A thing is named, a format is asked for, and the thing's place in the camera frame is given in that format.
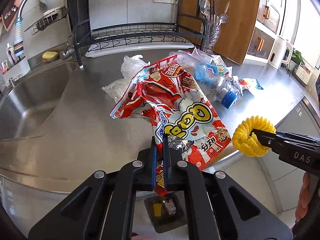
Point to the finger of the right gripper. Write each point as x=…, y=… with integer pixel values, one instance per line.
x=268, y=139

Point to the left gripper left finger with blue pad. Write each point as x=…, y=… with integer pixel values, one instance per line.
x=102, y=206

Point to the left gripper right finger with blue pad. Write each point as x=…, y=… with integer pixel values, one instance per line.
x=217, y=206

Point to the yellow foam net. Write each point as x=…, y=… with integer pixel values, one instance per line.
x=245, y=140

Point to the clear plastic bottle blue cap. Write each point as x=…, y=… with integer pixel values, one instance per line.
x=217, y=87

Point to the white milk carton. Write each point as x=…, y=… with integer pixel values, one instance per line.
x=221, y=66

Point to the red snack bag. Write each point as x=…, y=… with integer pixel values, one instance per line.
x=168, y=96

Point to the clear plastic bag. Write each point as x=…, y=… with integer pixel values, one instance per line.
x=117, y=88

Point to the blue ice cream wrapper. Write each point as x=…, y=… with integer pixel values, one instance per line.
x=250, y=84

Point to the dark trash bin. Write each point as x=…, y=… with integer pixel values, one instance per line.
x=165, y=212

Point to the person right hand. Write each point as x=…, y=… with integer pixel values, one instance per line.
x=304, y=198

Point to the white electric kettle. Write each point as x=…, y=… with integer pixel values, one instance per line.
x=278, y=52

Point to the green potted plant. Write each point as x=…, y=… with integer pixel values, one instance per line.
x=297, y=57

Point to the wooden cutting board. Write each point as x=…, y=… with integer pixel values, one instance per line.
x=236, y=34

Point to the stainless steel sink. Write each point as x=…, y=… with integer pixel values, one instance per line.
x=25, y=107

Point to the glass cutlery holder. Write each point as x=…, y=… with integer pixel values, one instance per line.
x=211, y=37

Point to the white storage cabinet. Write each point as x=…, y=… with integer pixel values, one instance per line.
x=275, y=18

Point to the white drip tray lower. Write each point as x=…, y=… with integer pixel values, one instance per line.
x=136, y=44

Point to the yellow sponge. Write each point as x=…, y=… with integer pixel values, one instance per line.
x=50, y=56

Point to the white toothbrush holder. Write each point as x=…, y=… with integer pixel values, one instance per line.
x=17, y=71

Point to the black dish rack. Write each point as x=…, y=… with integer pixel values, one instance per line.
x=106, y=20

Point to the white toothpaste tube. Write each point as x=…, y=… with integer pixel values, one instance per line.
x=11, y=54

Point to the brown hanging towel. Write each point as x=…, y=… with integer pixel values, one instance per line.
x=9, y=14

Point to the wire sponge basket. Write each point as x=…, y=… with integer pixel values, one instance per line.
x=49, y=17

